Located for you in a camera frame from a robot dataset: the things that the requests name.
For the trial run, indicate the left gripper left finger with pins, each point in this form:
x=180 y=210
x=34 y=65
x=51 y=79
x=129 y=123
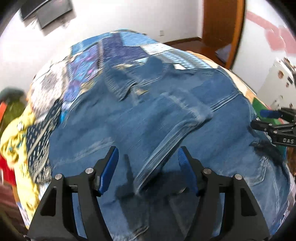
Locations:
x=54 y=218

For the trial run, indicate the brown wooden door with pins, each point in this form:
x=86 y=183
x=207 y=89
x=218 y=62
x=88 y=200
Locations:
x=222 y=25

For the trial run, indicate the orange box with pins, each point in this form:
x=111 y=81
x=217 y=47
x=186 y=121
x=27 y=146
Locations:
x=3 y=106

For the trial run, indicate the small dark wall monitor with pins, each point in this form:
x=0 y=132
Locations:
x=52 y=10

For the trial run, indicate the green storage box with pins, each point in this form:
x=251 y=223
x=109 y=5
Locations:
x=13 y=110

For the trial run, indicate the blue patchwork quilt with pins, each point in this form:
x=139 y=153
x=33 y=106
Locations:
x=92 y=69

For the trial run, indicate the blue denim jacket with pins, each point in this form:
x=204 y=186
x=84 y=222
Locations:
x=162 y=207

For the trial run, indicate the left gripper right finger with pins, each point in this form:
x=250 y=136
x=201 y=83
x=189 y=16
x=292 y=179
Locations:
x=242 y=217

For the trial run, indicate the pink wall sticker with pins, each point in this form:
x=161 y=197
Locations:
x=279 y=38

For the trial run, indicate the yellow printed blanket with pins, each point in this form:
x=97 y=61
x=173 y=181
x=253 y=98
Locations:
x=14 y=151

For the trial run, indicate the white sticker cabinet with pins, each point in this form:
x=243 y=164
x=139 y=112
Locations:
x=278 y=89

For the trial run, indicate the red plush toy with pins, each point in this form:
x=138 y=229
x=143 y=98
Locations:
x=7 y=173

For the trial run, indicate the white wall socket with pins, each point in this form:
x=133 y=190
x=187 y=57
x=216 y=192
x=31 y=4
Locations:
x=161 y=33

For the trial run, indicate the black wall television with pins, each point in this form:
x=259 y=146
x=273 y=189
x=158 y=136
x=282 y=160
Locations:
x=30 y=6

